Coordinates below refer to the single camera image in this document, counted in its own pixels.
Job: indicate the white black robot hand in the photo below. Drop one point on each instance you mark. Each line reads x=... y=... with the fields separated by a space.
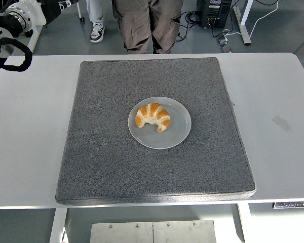
x=38 y=12

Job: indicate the golden croissant bread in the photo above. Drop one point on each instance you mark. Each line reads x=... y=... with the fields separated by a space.
x=152 y=114

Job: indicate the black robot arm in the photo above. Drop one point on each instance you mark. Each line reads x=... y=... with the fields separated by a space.
x=5 y=27

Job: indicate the round grey plate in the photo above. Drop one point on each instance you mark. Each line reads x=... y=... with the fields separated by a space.
x=174 y=136

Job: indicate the grey metal plate with screws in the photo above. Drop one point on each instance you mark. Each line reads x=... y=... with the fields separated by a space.
x=121 y=233
x=185 y=231

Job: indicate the white desk leg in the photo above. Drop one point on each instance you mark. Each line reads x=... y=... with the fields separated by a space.
x=244 y=30
x=35 y=38

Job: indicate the white chair leg with caster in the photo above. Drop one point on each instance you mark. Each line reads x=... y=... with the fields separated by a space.
x=79 y=10

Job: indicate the person's leg with sneaker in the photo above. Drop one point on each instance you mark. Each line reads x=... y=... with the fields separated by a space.
x=96 y=15

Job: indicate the standing person's legs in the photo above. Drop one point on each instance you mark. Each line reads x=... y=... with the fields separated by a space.
x=142 y=25

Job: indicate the black computer tower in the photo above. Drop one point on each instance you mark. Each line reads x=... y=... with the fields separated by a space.
x=214 y=12

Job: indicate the grey foot pedal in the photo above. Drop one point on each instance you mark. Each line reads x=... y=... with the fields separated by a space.
x=224 y=45

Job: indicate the grey speckled mat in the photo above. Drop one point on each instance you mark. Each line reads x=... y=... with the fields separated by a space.
x=152 y=174

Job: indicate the white table leg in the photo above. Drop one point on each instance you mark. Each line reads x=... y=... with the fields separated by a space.
x=57 y=225
x=244 y=222

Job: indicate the table height control panel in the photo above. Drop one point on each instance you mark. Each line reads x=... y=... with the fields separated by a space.
x=294 y=204

